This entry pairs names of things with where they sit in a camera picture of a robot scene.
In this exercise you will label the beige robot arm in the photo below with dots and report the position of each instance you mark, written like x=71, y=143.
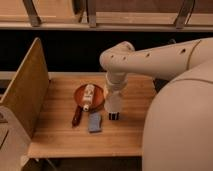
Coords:
x=178, y=129

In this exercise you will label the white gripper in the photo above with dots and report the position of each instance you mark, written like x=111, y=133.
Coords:
x=113, y=103

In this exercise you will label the blue-grey eraser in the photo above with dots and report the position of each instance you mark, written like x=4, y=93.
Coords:
x=94, y=122

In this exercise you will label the left metal shelf bracket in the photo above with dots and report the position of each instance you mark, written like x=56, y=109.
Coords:
x=34, y=19

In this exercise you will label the wooden shelf board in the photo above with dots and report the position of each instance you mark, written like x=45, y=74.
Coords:
x=111, y=15

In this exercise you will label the brown wooden frying pan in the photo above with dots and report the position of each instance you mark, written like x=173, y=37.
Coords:
x=98, y=101

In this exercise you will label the right metal shelf bracket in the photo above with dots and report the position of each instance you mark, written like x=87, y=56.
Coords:
x=184, y=14

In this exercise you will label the wooden side panel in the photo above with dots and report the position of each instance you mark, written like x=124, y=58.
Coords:
x=22, y=100

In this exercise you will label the metal shelf bracket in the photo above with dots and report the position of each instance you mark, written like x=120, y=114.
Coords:
x=91, y=12
x=34, y=19
x=184, y=14

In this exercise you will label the white plastic bottle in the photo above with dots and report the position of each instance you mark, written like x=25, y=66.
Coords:
x=88, y=95

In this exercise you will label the middle metal shelf bracket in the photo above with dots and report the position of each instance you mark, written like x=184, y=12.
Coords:
x=91, y=12

